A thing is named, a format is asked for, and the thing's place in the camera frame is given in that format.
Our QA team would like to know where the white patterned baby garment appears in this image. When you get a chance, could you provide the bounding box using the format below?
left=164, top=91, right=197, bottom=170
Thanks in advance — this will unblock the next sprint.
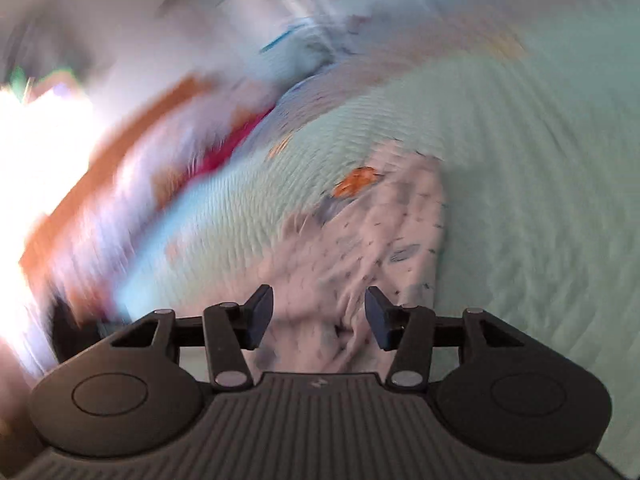
left=239, top=145, right=446, bottom=376

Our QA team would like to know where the floral long pillow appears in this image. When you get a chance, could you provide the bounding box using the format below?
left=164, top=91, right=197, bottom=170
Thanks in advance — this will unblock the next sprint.
left=47, top=79, right=280, bottom=318

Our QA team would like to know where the wooden headboard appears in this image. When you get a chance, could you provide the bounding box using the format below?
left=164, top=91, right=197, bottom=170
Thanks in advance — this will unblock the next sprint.
left=20, top=75, right=216, bottom=274

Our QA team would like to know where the magenta bed sheet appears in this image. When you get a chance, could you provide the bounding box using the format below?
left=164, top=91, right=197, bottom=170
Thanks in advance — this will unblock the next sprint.
left=186, top=106, right=273, bottom=180

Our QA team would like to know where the mint green bee quilt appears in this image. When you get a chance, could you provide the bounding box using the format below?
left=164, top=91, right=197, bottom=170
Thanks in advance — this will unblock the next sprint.
left=114, top=0, right=639, bottom=476

